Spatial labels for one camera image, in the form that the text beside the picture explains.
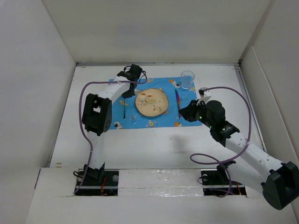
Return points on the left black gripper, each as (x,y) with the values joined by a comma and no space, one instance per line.
(129,94)

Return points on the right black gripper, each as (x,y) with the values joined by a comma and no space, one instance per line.
(188,111)

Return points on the iridescent knife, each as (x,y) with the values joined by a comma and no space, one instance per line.
(178,103)

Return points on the iridescent fork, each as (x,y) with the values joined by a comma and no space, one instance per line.
(124,110)

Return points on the round bird-pattern plate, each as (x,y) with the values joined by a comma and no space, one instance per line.
(151,102)

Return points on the blue space-print cloth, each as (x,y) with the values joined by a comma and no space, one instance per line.
(134,120)

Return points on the clear drinking glass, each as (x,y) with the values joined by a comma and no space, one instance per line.
(187,78)

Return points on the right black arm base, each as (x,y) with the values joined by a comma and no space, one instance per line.
(215,182)

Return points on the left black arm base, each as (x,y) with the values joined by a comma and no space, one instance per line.
(97,182)

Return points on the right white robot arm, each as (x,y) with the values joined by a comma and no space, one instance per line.
(279,181)

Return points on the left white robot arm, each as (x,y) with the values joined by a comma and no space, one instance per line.
(95,112)

